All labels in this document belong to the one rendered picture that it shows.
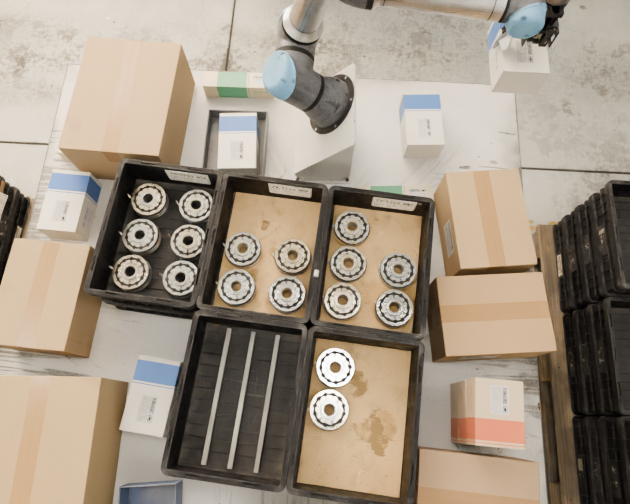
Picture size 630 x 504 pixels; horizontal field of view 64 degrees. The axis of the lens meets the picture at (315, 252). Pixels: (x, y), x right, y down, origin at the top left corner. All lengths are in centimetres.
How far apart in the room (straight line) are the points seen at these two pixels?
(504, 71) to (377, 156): 51
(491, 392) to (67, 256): 120
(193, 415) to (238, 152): 80
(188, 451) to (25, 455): 39
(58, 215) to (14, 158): 121
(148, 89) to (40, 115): 134
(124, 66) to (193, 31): 129
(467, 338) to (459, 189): 44
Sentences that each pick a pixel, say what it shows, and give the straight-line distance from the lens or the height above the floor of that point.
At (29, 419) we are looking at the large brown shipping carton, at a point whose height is 90.
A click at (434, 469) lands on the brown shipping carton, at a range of 140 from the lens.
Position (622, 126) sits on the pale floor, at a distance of 305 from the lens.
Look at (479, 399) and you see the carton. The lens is 136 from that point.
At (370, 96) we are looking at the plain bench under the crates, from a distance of 187.
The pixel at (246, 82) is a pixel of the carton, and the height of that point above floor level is 76.
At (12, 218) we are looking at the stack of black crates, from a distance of 246.
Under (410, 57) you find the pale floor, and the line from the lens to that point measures 290.
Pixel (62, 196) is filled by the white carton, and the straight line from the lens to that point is 175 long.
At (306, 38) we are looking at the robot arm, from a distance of 149.
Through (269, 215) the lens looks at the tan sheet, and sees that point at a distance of 151.
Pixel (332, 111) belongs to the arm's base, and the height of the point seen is 94.
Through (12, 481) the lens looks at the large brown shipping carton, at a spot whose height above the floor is 90.
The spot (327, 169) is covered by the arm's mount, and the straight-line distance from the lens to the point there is 161.
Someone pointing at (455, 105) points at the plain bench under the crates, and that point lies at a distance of 191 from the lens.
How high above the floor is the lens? 222
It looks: 72 degrees down
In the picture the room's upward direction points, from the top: 1 degrees clockwise
